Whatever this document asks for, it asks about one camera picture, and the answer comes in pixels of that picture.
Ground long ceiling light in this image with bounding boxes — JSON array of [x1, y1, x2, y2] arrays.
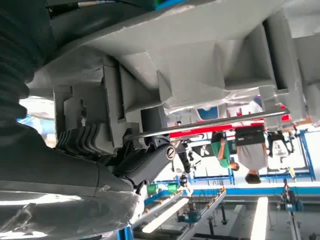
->
[[251, 196, 269, 240], [142, 197, 190, 235]]

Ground red barrier belt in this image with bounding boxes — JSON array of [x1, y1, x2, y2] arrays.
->
[[169, 114, 291, 139]]

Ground person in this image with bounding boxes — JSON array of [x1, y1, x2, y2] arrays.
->
[[235, 125, 269, 185], [211, 131, 240, 172]]

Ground blue overhead beam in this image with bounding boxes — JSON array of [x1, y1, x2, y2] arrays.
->
[[192, 186, 320, 197]]

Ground ceiling cable tray orange clips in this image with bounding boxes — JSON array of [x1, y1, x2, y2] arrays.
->
[[176, 188, 227, 240], [132, 189, 191, 229]]

